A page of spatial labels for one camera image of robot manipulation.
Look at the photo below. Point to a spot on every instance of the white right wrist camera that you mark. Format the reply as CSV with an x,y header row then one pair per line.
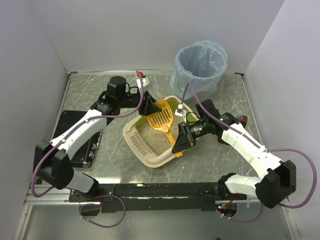
x,y
179,111

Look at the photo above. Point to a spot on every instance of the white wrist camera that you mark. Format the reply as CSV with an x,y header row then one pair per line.
x,y
179,111
141,78

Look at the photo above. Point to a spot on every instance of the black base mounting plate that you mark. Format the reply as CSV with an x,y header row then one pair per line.
x,y
157,196

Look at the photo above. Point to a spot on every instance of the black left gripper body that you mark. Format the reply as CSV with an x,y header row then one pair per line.
x,y
144,105

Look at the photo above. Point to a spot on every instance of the beige cat litter pellets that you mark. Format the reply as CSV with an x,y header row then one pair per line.
x,y
156,139

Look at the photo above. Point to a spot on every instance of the orange plastic litter scoop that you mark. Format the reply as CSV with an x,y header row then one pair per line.
x,y
166,121

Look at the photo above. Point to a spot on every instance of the aluminium frame rail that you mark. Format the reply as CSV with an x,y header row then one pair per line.
x,y
53,197

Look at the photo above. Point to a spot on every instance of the grey bin with blue bag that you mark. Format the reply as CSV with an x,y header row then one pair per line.
x,y
202,63

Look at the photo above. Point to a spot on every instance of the brown wooden metronome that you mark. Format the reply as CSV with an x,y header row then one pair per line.
x,y
243,119

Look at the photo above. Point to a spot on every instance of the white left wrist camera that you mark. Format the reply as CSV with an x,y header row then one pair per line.
x,y
141,78

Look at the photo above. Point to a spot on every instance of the beige green litter box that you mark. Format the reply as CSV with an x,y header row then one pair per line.
x,y
140,148

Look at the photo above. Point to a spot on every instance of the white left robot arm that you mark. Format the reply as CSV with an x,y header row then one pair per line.
x,y
52,160

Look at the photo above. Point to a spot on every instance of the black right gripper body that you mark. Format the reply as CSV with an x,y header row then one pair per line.
x,y
186,134

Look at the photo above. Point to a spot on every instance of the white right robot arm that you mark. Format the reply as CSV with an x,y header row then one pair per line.
x,y
276,179

